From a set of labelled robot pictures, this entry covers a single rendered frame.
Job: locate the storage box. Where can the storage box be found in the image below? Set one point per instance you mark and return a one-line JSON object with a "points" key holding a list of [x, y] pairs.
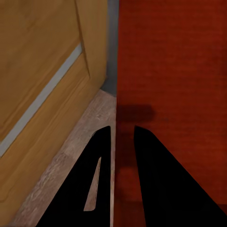
{"points": [[172, 81]]}

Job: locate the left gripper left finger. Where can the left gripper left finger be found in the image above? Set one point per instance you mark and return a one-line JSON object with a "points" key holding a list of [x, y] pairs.
{"points": [[67, 207]]}

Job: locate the door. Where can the door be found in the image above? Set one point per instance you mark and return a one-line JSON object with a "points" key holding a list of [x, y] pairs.
{"points": [[53, 58]]}

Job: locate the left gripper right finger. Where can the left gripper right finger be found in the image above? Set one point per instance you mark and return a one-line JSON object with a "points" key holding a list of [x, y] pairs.
{"points": [[171, 197]]}

